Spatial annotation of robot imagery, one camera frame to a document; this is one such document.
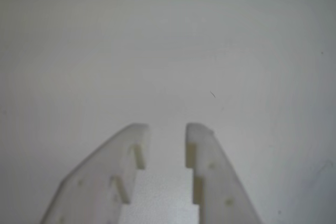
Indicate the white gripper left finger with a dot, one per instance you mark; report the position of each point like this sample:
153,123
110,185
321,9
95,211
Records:
99,176

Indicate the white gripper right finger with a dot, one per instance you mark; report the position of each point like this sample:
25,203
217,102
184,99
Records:
218,182

